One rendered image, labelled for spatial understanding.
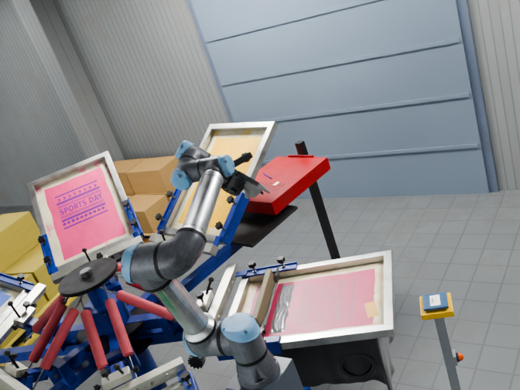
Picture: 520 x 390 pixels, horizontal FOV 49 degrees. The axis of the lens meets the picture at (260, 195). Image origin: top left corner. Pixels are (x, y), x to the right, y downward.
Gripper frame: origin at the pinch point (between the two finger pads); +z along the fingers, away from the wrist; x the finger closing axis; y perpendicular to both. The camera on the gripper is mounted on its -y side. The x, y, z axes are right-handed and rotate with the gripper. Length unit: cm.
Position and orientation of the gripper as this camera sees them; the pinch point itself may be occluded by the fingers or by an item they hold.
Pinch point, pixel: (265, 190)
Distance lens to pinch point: 210.1
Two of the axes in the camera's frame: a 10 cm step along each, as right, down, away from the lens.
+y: -4.6, 8.7, -1.6
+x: 2.6, -0.4, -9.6
